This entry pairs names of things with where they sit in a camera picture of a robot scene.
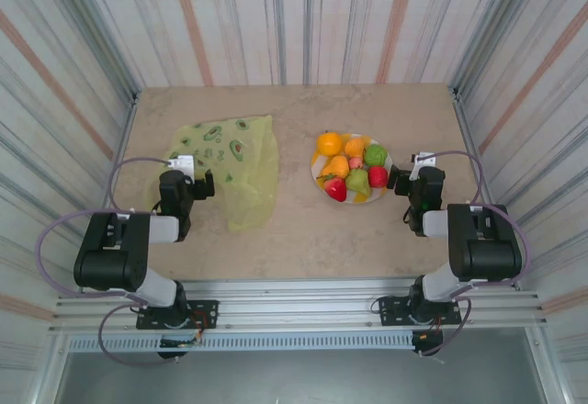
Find red apple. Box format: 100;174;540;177
367;165;390;189

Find bumpy bright green fruit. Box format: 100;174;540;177
364;143;390;167

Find pale green pear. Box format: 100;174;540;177
345;168;372;197

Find small orange pear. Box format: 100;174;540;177
344;137;368;160

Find yellow avocado print plastic bag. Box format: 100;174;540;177
144;115;280;234

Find large yellow orange pear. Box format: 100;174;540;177
320;154;351;180

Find red strawberry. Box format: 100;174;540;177
322;174;348;203

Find orange fruit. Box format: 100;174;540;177
315;130;345;157

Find yellow white striped plate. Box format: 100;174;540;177
311;133;395;205

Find black connector box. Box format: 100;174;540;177
157;337;190;360
412;329;446;358

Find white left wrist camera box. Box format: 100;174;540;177
165;154;197;178

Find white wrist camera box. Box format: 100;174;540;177
165;154;197;178
412;151;437;180

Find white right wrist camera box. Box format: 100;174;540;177
412;151;437;180

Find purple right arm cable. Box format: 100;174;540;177
415;150;534;358

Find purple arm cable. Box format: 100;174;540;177
415;150;534;358
35;155;180;368

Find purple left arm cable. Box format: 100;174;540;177
35;155;180;368

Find aluminium side rail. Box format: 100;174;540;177
103;89;141;215
449;85;523;291

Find red and black wires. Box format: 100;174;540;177
426;314;446;339
192;310;207;345

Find aluminium mounting rail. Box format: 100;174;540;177
48;276;550;331

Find slotted grey cable duct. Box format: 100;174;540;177
66;332;417;354

